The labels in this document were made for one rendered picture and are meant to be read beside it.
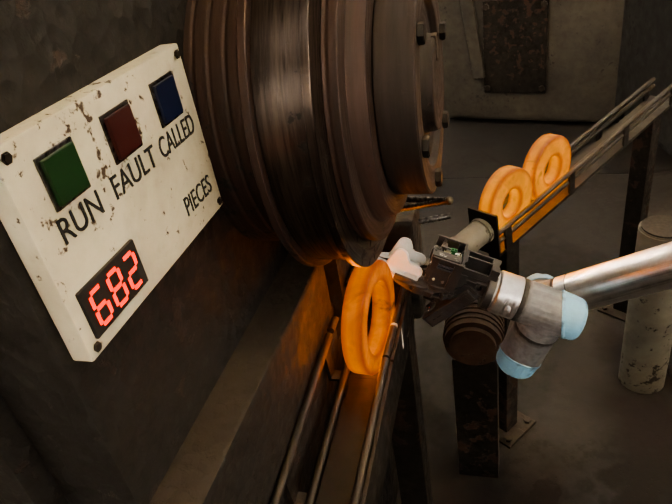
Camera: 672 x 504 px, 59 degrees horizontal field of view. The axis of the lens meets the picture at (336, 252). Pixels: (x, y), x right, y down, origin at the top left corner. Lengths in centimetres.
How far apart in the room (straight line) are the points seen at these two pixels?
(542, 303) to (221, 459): 59
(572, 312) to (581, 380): 91
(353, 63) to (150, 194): 24
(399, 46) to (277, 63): 14
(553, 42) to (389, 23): 284
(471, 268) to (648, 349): 88
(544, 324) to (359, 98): 55
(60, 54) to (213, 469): 41
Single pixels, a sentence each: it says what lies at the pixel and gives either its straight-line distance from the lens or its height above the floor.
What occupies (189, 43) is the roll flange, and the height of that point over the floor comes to 123.
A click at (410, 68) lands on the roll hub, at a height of 117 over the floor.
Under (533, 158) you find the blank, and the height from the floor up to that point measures 77.
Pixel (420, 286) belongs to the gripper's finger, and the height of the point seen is 76.
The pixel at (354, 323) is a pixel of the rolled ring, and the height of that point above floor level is 80.
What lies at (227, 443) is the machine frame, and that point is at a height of 87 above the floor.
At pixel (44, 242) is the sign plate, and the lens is 47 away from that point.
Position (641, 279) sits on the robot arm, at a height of 71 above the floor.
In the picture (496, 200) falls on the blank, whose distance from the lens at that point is 129.
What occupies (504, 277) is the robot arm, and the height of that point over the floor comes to 76.
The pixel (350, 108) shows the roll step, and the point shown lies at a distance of 64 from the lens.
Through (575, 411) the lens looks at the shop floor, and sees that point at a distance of 185.
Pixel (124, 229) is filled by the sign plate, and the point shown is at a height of 113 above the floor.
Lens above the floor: 135
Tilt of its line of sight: 32 degrees down
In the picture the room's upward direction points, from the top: 10 degrees counter-clockwise
